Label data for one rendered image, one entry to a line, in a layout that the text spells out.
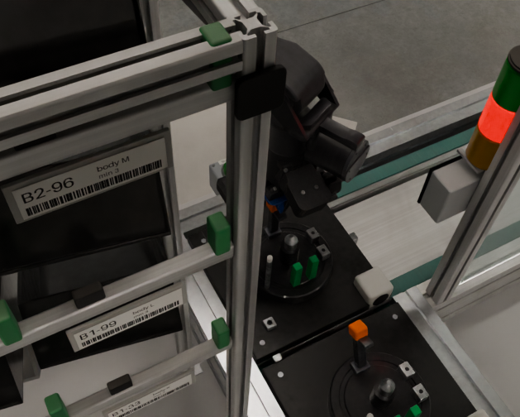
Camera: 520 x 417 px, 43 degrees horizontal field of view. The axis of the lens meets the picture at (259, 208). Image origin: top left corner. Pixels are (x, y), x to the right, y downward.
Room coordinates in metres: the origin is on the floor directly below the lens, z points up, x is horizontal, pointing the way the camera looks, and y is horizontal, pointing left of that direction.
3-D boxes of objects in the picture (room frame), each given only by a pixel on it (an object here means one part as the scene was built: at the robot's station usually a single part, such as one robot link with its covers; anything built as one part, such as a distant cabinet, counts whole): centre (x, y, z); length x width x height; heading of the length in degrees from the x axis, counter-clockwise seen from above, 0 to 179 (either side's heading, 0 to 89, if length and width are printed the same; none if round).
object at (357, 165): (0.56, -0.07, 1.28); 0.12 x 0.08 x 0.11; 58
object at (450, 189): (0.55, -0.27, 1.29); 0.12 x 0.05 x 0.25; 121
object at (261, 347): (0.55, -0.05, 0.96); 0.24 x 0.24 x 0.02; 31
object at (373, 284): (0.52, -0.19, 0.97); 0.05 x 0.05 x 0.04; 31
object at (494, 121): (0.55, -0.27, 1.33); 0.05 x 0.05 x 0.05
